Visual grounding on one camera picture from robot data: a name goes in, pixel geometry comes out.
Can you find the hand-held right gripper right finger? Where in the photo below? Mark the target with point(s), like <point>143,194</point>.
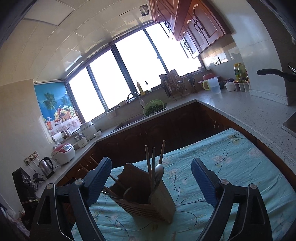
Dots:
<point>203,180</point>

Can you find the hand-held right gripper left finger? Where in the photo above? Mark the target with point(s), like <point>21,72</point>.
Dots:
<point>99,178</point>

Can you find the brown bamboo chopstick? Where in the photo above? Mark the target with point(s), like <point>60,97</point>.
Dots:
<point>115,182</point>
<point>147,160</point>
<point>153,162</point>
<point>161,151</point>

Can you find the metal chopstick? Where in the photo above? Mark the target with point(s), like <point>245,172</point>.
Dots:
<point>107,193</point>

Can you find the metal spoon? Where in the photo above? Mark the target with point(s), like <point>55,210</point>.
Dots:
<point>159,171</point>

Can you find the wooden utensil holder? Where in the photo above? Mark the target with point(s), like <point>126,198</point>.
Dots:
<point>161,204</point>

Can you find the floral teal tablecloth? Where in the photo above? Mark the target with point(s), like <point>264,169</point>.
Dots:
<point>231,166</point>

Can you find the small white steamer pot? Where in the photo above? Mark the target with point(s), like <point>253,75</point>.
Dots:
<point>81,141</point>

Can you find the white pink rice cooker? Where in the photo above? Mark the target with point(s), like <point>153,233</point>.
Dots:
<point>64,154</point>

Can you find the small white bowl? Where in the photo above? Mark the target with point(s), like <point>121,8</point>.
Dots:
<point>98,133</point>

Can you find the tall white rice cooker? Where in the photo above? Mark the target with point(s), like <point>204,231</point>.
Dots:
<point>89,129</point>

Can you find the steel electric kettle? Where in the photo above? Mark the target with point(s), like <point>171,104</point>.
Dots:
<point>46,168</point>

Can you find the small metal pot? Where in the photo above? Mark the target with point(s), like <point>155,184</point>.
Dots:
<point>66,134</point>

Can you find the paper towel roll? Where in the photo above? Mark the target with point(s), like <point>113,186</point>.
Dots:
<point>56,138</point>

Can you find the steel kitchen sink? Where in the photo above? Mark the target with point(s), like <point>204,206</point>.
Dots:
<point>129,124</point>

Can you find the small black tripod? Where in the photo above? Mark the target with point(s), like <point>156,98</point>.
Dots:
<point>37,179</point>

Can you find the white hanging cloth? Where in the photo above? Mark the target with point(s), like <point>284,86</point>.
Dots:
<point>112,114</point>

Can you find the wooden base cabinets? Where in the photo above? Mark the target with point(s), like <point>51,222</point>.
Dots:
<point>161,129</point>

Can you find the black appliance box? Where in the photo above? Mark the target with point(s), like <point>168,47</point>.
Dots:
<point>20,183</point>

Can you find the curved sink faucet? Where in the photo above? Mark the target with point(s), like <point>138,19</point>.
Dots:
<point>141,103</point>

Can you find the green colander with vegetables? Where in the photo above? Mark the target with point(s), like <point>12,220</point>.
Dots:
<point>153,108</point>

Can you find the white lidded bowl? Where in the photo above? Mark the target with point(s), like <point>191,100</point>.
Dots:
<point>230,87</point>

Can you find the yellow detergent bottle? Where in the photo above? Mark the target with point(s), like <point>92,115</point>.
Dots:
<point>139,88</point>

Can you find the white spice jar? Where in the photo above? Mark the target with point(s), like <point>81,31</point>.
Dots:
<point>247,88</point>
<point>236,87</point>
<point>241,87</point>

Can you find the dish drying rack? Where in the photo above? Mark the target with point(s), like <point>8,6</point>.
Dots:
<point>172,84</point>

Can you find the gas stove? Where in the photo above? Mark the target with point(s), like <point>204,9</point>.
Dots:
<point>290,125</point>

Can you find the pink container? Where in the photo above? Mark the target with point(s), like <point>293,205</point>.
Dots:
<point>208,76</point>

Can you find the bowl on window sill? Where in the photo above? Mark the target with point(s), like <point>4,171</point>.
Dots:
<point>202,68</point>

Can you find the yellow cooking oil bottle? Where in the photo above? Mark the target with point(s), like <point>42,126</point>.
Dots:
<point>243,71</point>
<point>236,73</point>

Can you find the large kitchen window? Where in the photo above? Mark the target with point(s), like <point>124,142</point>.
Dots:
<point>134,69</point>

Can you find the black wok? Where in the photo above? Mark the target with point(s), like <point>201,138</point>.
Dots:
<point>272,73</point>

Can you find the ceiling vent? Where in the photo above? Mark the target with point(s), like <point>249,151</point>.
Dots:
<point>143,10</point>

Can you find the wall power outlet strip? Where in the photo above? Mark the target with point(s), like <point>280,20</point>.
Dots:
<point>30,158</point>

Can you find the beach fruit wall poster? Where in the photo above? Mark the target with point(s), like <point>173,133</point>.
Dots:
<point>53,104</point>

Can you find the small wall fixture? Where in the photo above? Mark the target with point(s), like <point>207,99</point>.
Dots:
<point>217,60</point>

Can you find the wooden wall cabinets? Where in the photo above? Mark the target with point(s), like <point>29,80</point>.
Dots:
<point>196,25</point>

